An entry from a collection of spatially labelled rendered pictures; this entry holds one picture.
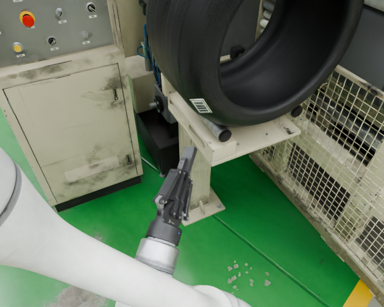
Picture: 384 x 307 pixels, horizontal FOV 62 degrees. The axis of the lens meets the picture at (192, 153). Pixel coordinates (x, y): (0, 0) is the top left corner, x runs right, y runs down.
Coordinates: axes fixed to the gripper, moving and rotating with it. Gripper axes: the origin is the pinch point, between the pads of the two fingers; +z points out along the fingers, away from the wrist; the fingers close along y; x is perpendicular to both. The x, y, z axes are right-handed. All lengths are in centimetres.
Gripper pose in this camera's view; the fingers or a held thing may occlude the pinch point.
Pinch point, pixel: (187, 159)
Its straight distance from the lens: 78.4
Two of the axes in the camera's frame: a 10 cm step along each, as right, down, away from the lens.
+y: 4.5, 4.7, 7.6
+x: 8.5, 0.4, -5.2
